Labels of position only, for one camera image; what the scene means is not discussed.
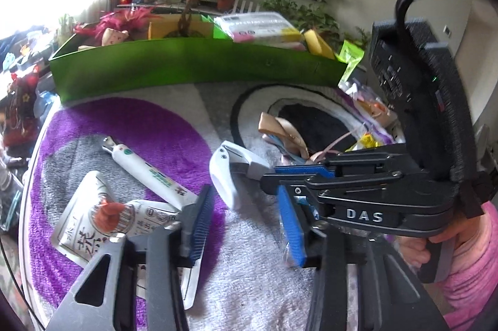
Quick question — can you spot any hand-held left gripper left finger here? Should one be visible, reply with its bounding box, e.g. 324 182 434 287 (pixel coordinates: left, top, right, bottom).
45 184 214 331

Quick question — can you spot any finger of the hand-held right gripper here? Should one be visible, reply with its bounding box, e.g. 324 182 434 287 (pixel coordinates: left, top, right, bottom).
260 171 403 200
272 152 405 180

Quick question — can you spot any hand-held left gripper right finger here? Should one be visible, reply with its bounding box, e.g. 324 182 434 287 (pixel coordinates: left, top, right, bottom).
276 184 448 331

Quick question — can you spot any white plastic clipper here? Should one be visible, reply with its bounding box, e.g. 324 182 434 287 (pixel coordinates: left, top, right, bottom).
209 140 273 210

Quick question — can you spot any grey snack pouch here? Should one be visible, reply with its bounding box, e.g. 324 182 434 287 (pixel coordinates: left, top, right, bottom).
50 171 203 310

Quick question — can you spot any green storage box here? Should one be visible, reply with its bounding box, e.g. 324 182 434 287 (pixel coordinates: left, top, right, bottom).
49 14 349 102

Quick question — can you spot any red feather toy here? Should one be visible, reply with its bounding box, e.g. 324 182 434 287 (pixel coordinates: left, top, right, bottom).
74 8 156 40

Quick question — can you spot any person's right forearm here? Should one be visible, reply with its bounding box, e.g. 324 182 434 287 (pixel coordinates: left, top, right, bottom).
438 226 498 331

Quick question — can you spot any person's right hand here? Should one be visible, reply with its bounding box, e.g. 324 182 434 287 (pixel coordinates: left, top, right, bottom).
399 201 498 267

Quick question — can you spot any purple grey rug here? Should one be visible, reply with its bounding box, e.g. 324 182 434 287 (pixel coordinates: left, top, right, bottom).
19 82 448 331

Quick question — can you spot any pink satin ribbon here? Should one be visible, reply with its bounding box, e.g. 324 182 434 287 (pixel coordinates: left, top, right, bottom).
260 112 351 164

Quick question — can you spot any yellow snack packet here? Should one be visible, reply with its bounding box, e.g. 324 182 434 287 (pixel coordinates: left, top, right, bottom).
346 132 384 153

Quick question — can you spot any white tube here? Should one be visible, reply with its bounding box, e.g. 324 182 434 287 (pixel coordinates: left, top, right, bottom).
102 136 199 205

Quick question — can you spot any green pouch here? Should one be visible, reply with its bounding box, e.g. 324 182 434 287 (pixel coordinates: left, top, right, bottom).
338 40 364 86

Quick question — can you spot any yellow box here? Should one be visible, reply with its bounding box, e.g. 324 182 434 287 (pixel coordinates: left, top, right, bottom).
303 29 336 59

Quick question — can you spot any white tissue pack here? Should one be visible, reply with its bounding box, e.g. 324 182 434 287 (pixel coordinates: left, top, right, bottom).
214 12 302 44

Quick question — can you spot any white router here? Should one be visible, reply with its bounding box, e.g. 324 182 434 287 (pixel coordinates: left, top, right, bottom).
235 0 261 13

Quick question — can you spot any light blue plastic bag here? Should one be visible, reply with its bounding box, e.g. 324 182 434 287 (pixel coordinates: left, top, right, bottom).
37 92 59 117

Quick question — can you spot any orange cardboard box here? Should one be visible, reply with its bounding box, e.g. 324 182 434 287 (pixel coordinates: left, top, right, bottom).
148 20 214 40

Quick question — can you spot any cream spotted object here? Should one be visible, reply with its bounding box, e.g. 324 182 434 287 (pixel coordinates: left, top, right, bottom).
102 28 129 45

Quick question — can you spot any red snack bag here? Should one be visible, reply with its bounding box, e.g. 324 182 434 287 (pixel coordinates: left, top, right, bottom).
2 64 41 147

